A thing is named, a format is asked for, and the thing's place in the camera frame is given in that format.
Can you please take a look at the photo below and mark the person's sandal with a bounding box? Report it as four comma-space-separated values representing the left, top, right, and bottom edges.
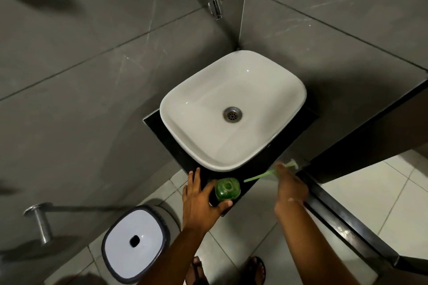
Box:
185, 256, 209, 285
241, 256, 267, 285

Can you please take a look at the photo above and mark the green soap bottle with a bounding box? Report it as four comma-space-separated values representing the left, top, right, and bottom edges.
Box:
214, 177, 242, 203

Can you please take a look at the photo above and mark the black door frame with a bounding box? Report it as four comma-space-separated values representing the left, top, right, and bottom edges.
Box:
296, 79, 428, 277

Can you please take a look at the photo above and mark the chrome wall holder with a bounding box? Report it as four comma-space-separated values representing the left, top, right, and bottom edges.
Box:
23, 203, 54, 244

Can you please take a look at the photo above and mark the person's left sandal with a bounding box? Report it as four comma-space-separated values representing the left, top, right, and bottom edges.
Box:
185, 256, 209, 285

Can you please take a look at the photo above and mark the black stone counter slab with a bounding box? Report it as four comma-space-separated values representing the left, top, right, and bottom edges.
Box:
143, 108, 320, 218

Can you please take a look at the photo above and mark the person's right hand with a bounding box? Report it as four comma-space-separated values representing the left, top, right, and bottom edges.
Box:
273, 163, 309, 218

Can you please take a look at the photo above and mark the person's right sandal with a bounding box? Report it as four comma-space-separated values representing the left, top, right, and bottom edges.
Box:
241, 256, 267, 285

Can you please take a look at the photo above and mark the white lidded trash bin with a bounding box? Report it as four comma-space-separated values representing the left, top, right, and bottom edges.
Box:
101, 205, 171, 285

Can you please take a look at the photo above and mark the metal sink drain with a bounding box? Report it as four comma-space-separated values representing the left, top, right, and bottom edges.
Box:
223, 106, 243, 124

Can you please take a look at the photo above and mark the white ceramic wash basin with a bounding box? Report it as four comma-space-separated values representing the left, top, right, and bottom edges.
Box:
159, 50, 307, 172

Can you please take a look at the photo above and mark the person's left hand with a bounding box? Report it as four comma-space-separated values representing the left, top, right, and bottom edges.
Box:
181, 167, 233, 233

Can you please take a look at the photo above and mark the person's right forearm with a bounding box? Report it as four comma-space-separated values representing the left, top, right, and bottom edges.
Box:
274, 199, 362, 285

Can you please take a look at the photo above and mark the person's left forearm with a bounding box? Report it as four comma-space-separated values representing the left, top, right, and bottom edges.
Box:
137, 226, 209, 285

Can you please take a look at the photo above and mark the green pump dispenser tube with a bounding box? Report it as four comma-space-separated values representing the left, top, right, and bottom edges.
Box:
243, 159, 299, 183

